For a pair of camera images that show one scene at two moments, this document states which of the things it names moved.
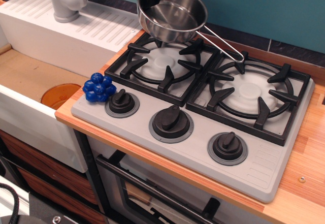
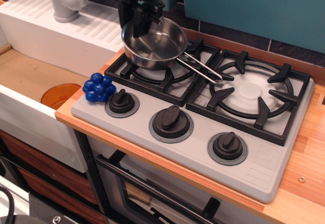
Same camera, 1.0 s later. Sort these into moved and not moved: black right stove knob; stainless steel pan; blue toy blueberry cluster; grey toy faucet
Moved: stainless steel pan
Not moved: grey toy faucet; blue toy blueberry cluster; black right stove knob
